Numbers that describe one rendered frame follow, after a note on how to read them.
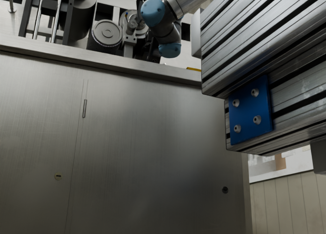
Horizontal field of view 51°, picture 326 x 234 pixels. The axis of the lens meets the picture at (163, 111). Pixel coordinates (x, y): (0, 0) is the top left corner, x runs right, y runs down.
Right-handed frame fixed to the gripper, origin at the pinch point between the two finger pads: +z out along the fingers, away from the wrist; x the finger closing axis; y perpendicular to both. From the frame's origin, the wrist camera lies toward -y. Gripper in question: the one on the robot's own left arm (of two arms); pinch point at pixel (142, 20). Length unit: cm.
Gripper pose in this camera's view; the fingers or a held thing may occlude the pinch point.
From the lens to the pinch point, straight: 148.3
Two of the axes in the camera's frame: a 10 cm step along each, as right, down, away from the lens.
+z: -2.7, 8.6, 4.4
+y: -1.9, -4.9, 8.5
